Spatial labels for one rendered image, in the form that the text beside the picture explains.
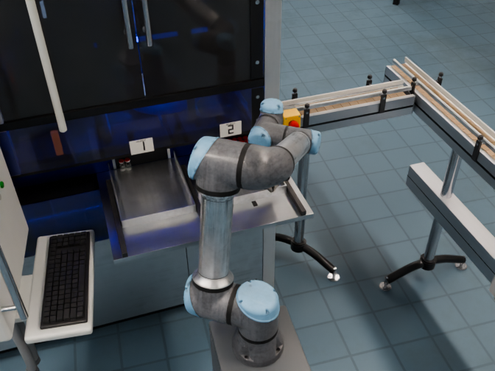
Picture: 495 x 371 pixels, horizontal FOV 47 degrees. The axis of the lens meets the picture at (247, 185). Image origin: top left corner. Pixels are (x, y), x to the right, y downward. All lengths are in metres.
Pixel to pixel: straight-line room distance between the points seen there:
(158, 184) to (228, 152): 0.81
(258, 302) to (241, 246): 1.06
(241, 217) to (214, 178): 0.61
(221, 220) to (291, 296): 1.47
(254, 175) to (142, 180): 0.89
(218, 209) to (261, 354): 0.46
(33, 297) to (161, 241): 0.44
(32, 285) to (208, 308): 0.67
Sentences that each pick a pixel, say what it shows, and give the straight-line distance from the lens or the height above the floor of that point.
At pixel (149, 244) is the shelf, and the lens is 1.95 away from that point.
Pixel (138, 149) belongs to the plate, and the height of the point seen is 1.01.
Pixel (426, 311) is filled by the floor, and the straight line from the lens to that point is 2.97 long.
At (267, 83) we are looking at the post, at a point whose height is 1.19.
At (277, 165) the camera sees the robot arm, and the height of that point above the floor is 1.38.
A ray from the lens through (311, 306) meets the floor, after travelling 2.88.
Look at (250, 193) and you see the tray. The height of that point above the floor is 0.91.
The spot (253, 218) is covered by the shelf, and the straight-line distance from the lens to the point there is 2.01.
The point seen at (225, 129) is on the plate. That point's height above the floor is 1.02.
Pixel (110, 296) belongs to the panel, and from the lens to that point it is 2.64.
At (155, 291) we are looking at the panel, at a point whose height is 0.22.
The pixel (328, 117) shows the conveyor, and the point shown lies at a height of 0.91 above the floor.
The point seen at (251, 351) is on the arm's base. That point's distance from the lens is 1.69.
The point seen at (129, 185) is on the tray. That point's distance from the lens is 2.19.
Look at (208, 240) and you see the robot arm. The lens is 1.52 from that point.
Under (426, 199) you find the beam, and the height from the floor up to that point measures 0.48.
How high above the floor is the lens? 2.24
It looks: 39 degrees down
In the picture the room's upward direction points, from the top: 1 degrees counter-clockwise
